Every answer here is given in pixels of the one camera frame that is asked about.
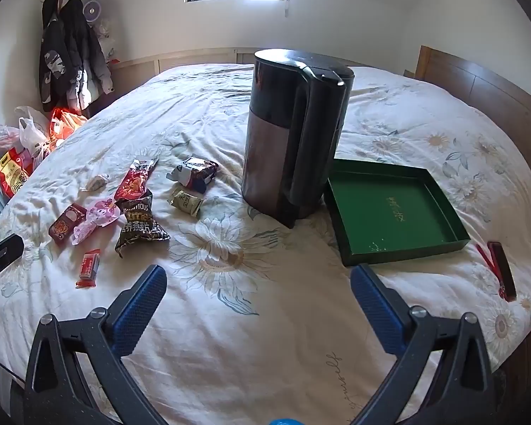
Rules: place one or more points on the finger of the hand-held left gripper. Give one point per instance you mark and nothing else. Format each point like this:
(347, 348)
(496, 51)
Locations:
(4, 250)

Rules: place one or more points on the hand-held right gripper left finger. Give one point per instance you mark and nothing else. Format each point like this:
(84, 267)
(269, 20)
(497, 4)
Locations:
(140, 312)

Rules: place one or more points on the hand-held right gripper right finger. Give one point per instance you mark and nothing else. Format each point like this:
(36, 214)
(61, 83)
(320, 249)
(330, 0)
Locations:
(377, 312)

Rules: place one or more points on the dark red square snack packet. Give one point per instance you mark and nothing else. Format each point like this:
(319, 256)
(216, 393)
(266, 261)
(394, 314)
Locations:
(66, 225)

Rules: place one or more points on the pink snack packet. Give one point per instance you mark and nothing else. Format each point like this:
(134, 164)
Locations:
(95, 218)

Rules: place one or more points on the green shallow box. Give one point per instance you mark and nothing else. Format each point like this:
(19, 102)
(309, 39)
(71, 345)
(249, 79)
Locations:
(394, 217)

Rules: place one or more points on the blue and silver snack packet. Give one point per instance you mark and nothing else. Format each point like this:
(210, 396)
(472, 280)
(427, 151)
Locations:
(195, 172)

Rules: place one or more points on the small red candy packet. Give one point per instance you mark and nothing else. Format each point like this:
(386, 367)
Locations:
(88, 268)

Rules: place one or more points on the red and yellow bag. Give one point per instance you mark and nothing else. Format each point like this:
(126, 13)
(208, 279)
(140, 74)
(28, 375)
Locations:
(11, 176)

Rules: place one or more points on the brown oat snack packet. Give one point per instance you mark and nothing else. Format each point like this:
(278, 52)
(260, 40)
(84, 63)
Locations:
(139, 225)

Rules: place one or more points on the pink and white plastic bag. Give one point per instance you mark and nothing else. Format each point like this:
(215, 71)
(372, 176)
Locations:
(0, 137)

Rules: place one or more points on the small white snack packet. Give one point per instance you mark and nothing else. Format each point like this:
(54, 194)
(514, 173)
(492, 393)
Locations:
(96, 182)

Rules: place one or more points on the small olive snack packet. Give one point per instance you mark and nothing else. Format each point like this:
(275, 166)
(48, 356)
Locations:
(186, 202)

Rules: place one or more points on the floral white bed blanket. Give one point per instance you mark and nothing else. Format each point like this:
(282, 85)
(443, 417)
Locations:
(256, 341)

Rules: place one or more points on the long red snack packet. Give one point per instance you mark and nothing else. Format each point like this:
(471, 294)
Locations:
(135, 180)

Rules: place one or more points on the dark bar with red ribbon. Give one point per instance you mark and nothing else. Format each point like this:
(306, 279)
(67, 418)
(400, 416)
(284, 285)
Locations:
(502, 270)

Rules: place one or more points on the orange plastic bag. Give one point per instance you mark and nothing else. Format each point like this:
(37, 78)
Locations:
(66, 124)

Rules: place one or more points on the black and bronze electric kettle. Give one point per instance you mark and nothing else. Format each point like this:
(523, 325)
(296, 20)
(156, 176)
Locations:
(292, 141)

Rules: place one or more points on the black camouflage jacket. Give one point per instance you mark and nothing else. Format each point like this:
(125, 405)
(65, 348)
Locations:
(53, 62)

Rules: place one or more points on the black puffer jacket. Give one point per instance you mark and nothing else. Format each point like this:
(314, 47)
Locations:
(86, 53)

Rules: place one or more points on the hanging clear plastic bags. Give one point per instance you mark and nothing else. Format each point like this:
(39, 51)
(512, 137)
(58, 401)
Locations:
(105, 40)

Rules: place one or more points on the wooden headboard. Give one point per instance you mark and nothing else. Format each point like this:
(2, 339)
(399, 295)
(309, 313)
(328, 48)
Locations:
(478, 79)

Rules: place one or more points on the small purple fan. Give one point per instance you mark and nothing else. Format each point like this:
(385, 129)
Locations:
(91, 9)

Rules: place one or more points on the wooden wall panel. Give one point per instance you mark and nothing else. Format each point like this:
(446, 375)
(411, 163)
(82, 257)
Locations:
(177, 59)

